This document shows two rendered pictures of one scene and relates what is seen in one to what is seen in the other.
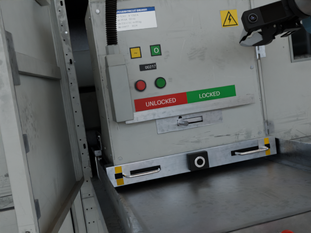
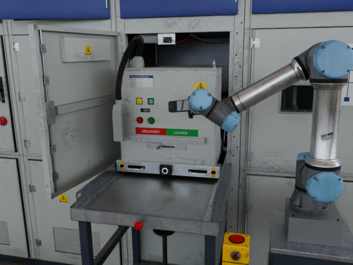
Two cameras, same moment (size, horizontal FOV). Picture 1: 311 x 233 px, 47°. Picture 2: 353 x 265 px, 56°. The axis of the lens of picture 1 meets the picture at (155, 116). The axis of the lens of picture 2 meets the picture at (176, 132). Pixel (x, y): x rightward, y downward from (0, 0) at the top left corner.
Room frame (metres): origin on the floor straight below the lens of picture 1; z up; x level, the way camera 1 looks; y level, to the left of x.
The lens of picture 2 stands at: (-0.35, -0.88, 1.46)
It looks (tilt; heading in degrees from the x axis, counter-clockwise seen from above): 13 degrees down; 27
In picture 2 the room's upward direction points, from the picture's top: 1 degrees counter-clockwise
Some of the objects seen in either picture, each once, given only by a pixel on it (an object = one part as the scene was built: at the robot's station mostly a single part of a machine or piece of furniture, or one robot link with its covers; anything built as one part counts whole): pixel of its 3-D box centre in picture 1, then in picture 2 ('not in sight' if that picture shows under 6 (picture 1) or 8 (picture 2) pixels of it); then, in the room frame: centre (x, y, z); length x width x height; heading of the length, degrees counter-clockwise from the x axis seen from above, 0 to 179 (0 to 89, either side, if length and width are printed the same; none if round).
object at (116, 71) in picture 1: (118, 88); (120, 122); (0.94, 0.09, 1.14); 0.08 x 0.05 x 0.17; 14
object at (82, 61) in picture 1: (127, 63); (196, 78); (1.91, 0.11, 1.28); 0.58 x 0.02 x 0.19; 104
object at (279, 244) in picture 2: not in sight; (310, 233); (1.00, -0.80, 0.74); 0.32 x 0.32 x 0.02; 13
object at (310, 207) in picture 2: not in sight; (309, 196); (1.00, -0.78, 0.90); 0.15 x 0.15 x 0.10
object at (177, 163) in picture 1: (193, 159); (167, 167); (1.08, -0.10, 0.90); 0.54 x 0.05 x 0.06; 104
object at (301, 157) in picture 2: not in sight; (312, 169); (1.00, -0.79, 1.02); 0.13 x 0.12 x 0.14; 19
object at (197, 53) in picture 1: (184, 76); (165, 119); (1.06, -0.10, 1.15); 0.48 x 0.01 x 0.48; 104
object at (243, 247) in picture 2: not in sight; (236, 253); (0.57, -0.62, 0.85); 0.08 x 0.08 x 0.10; 14
